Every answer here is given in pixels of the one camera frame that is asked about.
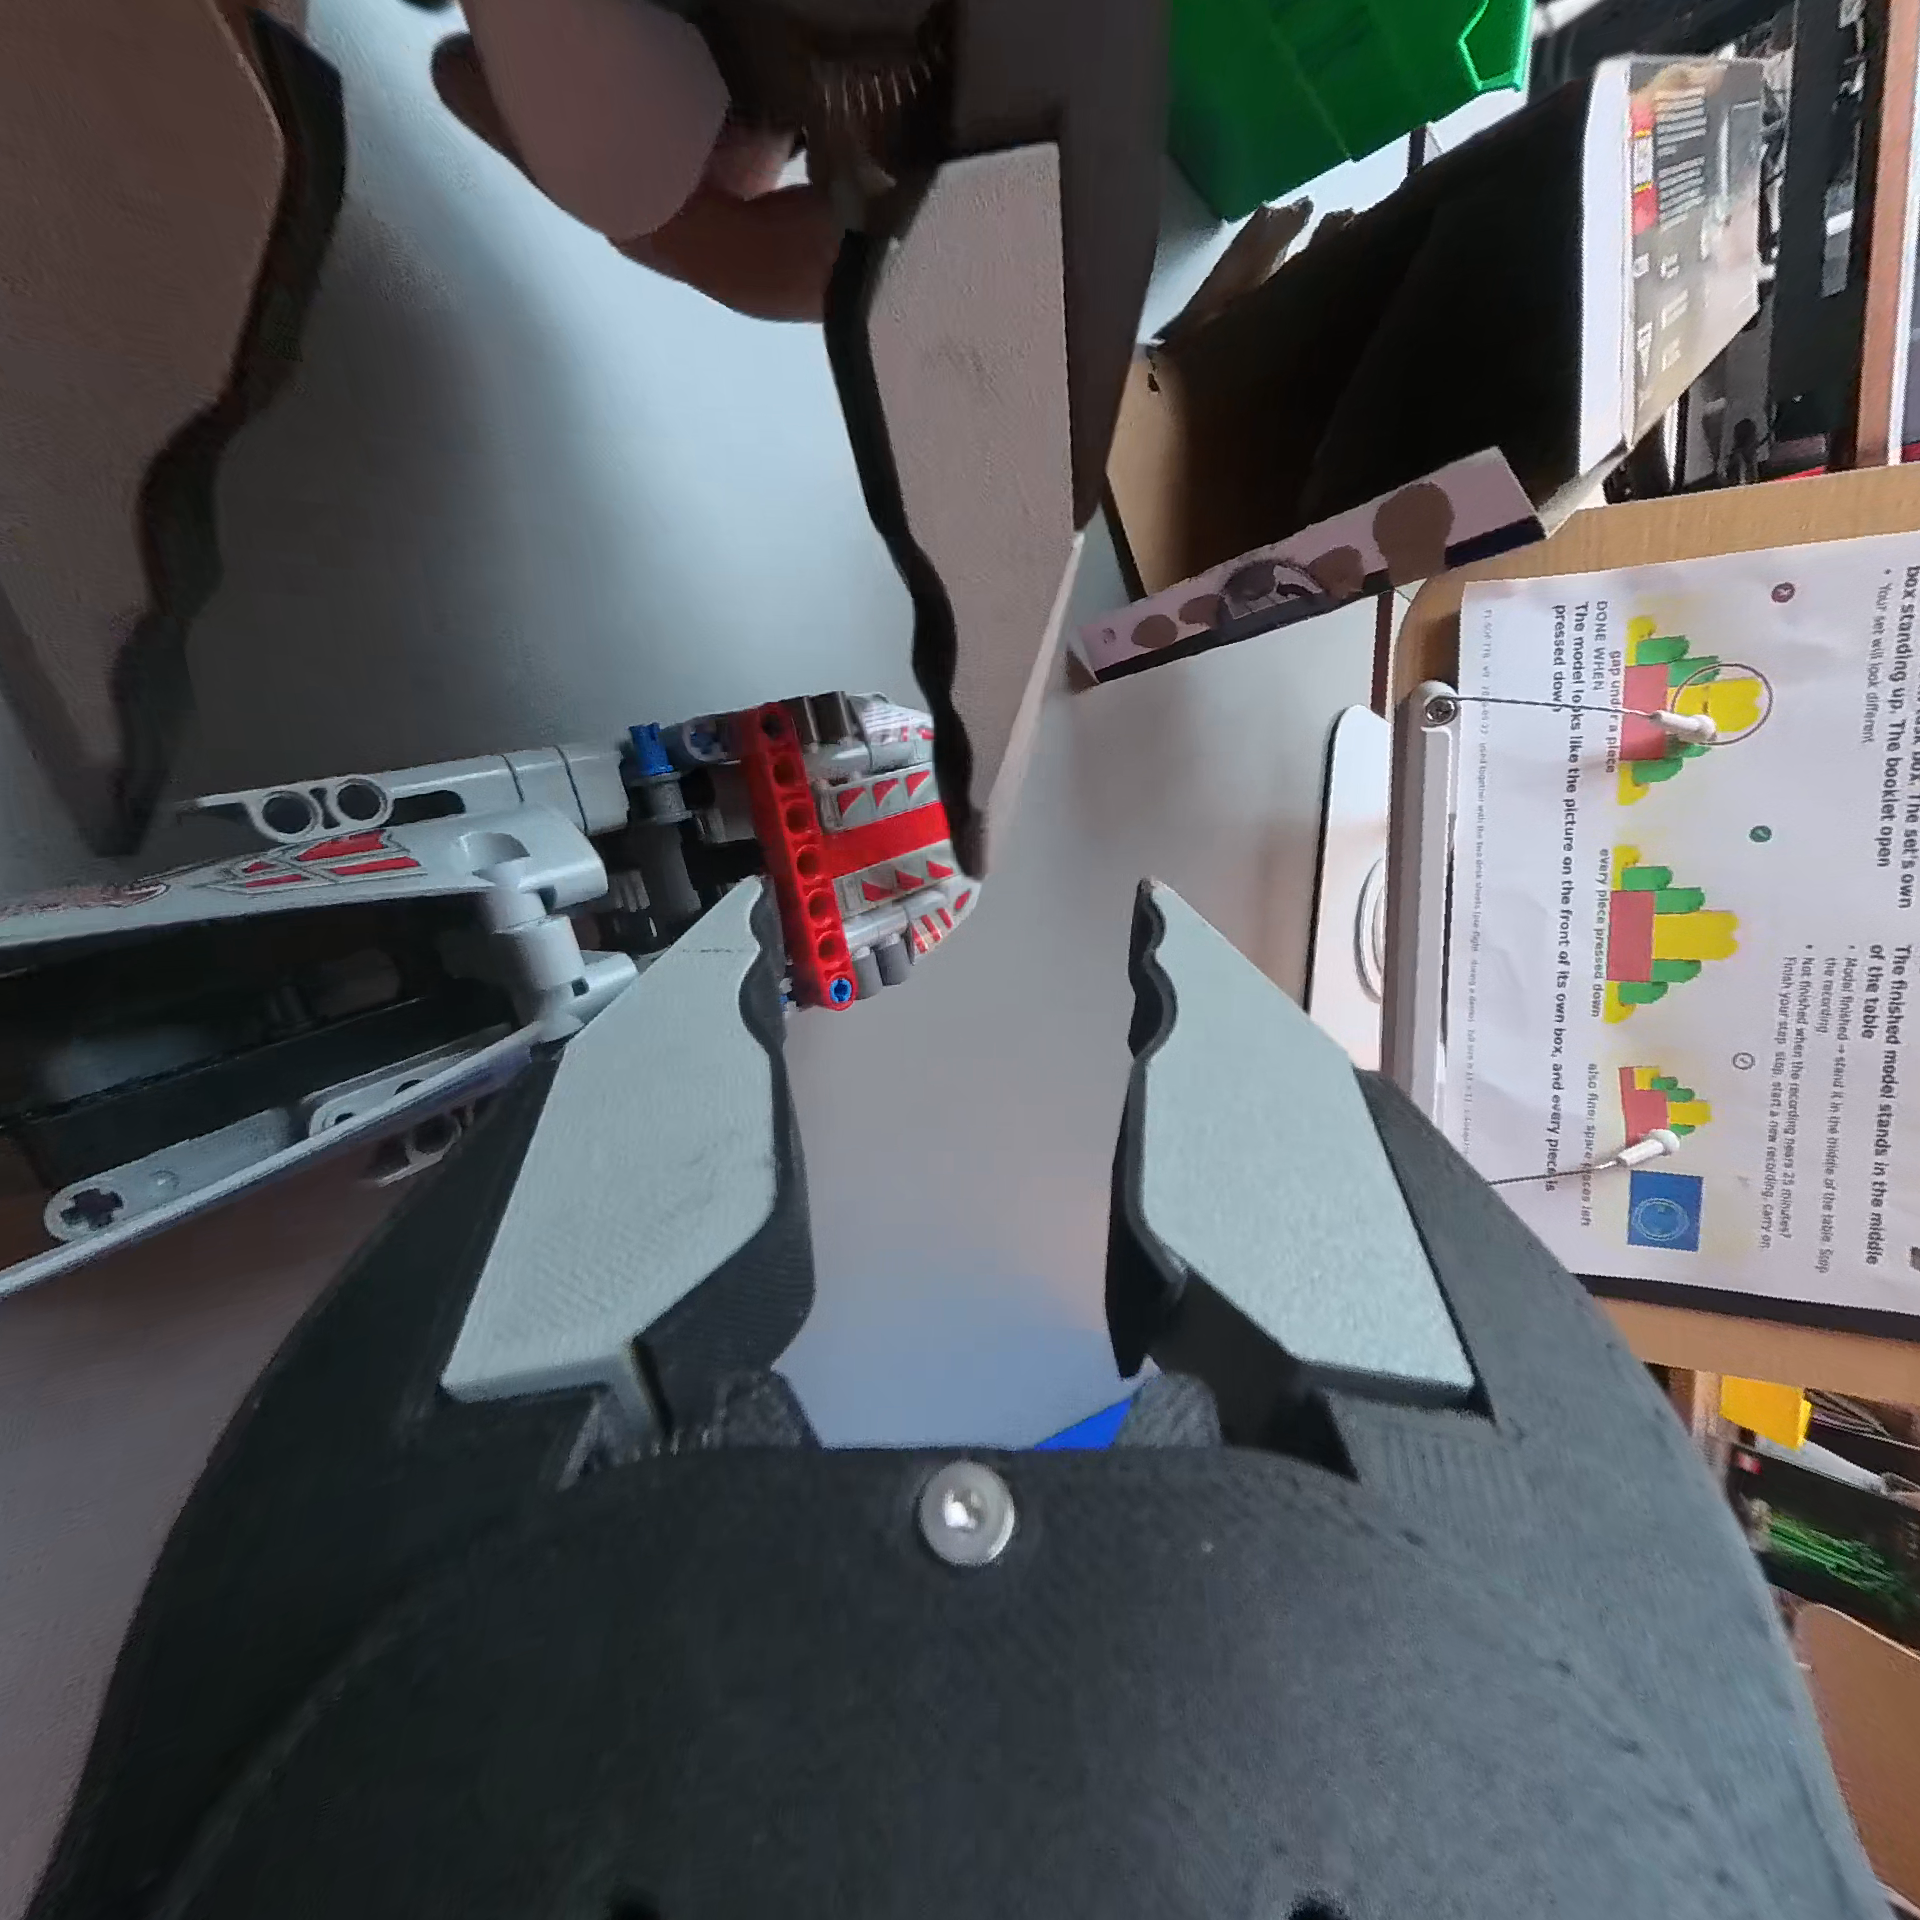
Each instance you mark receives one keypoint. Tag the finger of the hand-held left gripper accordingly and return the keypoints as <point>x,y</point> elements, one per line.
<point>107,299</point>
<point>974,421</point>

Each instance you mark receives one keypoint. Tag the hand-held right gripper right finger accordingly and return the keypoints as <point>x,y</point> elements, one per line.
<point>1291,1200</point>

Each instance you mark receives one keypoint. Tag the black lego set box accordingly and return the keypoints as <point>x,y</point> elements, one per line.
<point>1424,346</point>

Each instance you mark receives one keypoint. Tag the grey red lego vehicle model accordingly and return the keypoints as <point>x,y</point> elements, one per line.
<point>452,856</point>

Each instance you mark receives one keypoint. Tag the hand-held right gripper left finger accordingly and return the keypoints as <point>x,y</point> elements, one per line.
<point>629,1200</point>

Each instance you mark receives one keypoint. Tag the printed instruction sheet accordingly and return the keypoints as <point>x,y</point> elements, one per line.
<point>1800,901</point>

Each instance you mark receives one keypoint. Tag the green plastic bin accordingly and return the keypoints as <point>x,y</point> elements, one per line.
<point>1320,76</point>

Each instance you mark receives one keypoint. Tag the person's left hand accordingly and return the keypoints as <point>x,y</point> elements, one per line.
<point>599,105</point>

